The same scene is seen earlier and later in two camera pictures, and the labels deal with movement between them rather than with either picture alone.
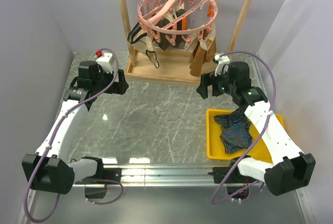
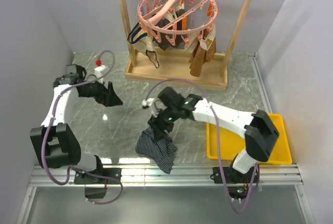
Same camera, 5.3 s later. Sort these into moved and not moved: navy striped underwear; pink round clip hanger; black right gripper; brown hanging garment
Moved: navy striped underwear; black right gripper
Not moved: pink round clip hanger; brown hanging garment
